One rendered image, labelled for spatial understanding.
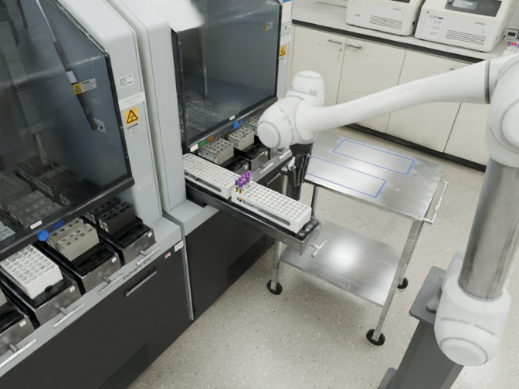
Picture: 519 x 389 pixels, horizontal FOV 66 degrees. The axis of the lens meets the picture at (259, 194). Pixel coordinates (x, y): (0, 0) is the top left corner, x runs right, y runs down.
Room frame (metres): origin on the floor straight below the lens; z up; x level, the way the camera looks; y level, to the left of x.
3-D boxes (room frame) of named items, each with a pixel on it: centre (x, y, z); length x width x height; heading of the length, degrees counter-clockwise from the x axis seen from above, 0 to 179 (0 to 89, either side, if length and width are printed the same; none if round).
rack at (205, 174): (1.35, 0.22, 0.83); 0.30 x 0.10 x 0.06; 55
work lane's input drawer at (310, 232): (1.25, 0.07, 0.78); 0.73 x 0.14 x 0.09; 55
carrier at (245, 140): (1.62, 0.08, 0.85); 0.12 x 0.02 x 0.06; 145
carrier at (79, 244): (0.91, 0.56, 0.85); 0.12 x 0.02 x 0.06; 146
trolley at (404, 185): (1.49, -0.46, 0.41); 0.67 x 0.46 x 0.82; 60
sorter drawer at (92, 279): (1.05, 0.76, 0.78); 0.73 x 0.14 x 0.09; 55
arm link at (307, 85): (1.10, -0.12, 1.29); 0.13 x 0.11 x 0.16; 152
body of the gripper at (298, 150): (1.12, -0.13, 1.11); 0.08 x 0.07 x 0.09; 145
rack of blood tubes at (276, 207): (1.17, -0.04, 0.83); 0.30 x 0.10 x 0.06; 56
